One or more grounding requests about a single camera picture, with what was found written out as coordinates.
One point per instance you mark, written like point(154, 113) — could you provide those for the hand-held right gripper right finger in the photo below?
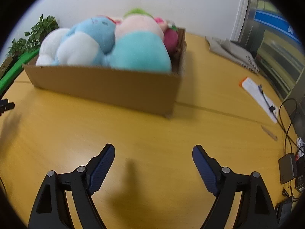
point(205, 169)

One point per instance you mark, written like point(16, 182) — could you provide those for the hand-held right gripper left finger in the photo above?
point(101, 169)

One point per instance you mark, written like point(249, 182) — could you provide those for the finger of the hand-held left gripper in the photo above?
point(7, 106)

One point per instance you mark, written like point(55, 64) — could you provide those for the brown cardboard box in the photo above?
point(107, 85)

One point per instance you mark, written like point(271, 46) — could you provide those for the blue and white plush toy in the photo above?
point(90, 28)

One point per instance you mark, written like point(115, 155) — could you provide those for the green hoop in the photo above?
point(14, 66)

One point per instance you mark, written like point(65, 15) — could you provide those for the green potted plant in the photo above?
point(16, 46)
point(43, 28)

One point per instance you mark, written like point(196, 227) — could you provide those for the wooden stick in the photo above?
point(269, 132)

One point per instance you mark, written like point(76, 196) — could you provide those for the white panda plush toy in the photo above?
point(50, 45)

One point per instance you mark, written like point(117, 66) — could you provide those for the grey adapter box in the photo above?
point(287, 168)

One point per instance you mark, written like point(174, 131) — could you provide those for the black device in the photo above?
point(284, 208)

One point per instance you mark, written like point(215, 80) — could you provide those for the white paper with orange edge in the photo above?
point(252, 88)

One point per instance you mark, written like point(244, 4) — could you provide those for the black box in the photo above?
point(299, 182)

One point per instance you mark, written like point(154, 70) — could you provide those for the white and red small item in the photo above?
point(300, 145)

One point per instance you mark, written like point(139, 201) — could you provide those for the teal and pink plush toy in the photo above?
point(140, 52)

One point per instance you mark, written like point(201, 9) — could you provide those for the grey folded cloth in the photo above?
point(228, 47)

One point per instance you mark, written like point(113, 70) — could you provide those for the magenta strawberry bear plush toy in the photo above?
point(171, 39)

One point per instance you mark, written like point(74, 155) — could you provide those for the metal glass door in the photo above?
point(274, 43)

